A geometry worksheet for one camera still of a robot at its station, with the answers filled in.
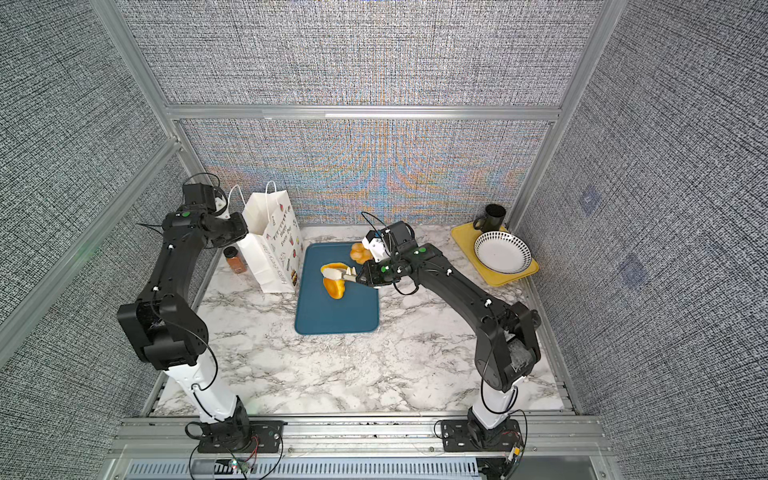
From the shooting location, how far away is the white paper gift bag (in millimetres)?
853

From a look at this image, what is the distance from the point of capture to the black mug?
1152 millimetres

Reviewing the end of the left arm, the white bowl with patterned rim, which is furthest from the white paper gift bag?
the white bowl with patterned rim

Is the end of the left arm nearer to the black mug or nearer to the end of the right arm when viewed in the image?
the end of the right arm

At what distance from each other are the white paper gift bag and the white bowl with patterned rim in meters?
0.67

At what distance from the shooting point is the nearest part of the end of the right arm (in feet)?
2.02

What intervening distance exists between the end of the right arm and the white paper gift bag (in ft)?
0.92

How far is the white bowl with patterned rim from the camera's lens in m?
1.06

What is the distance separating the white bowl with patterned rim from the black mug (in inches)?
1.3

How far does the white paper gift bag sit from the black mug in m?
0.70

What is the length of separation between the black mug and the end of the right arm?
56cm
